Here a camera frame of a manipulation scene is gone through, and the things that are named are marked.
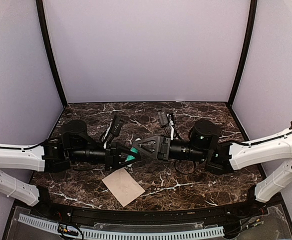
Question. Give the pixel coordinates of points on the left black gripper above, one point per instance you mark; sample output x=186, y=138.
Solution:
x=116, y=149

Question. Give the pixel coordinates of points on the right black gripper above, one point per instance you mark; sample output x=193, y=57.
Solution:
x=162, y=156

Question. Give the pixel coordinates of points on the white green glue stick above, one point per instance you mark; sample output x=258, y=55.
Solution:
x=134, y=156

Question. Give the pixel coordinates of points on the beige paper envelope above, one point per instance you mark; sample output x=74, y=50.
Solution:
x=123, y=186

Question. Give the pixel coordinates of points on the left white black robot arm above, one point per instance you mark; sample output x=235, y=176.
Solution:
x=55, y=155

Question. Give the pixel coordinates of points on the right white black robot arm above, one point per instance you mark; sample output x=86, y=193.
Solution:
x=221, y=158

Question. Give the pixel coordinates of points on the small circuit board with wires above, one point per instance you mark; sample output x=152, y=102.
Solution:
x=64, y=231

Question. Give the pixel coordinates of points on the black curved front rail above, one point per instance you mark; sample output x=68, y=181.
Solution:
x=82, y=216

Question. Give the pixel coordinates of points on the white slotted cable duct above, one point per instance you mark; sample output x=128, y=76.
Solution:
x=104, y=231

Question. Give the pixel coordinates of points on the right black frame post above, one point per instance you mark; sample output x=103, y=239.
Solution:
x=244, y=52

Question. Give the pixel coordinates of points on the black frame post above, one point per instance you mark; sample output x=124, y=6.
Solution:
x=244, y=52
x=49, y=51

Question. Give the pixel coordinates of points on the left black frame post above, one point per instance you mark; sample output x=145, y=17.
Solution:
x=49, y=51

